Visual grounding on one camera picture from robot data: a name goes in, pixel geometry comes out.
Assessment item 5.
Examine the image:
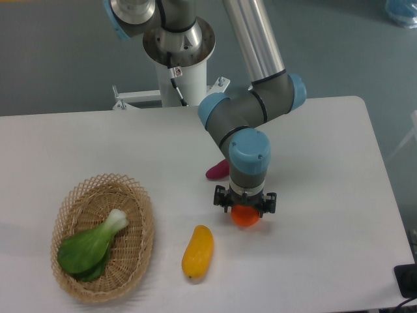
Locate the green bok choy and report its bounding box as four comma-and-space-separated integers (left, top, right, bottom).
57, 209, 128, 282

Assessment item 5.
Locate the blue bag in corner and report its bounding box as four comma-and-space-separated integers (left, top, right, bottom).
385, 0, 416, 29

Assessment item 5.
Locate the purple sweet potato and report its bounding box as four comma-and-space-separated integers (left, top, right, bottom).
205, 159, 229, 181

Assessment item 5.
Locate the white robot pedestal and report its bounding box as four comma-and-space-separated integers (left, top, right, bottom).
113, 60, 231, 110

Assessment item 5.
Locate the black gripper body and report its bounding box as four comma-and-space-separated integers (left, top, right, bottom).
227, 189, 263, 209

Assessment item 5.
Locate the black device at edge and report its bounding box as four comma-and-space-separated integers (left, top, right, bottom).
394, 263, 416, 298

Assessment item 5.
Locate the black base cable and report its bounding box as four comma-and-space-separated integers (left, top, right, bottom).
166, 52, 190, 107

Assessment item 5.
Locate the woven wicker basket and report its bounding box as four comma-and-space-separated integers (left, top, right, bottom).
51, 173, 154, 303

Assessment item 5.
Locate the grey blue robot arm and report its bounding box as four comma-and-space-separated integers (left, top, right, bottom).
103, 1, 306, 215

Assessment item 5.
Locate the yellow mango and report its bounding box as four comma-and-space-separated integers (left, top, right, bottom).
181, 225, 214, 279

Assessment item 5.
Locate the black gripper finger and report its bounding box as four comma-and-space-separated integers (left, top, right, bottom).
213, 185, 233, 213
259, 192, 277, 218

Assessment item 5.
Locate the orange fruit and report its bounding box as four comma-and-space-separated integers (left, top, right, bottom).
231, 205, 260, 227

